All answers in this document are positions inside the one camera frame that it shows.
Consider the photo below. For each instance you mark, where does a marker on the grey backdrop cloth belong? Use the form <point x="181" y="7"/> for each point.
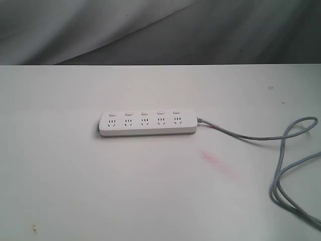
<point x="159" y="32"/>

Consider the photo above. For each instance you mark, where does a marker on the white five-outlet power strip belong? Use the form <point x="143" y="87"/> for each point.
<point x="147" y="122"/>

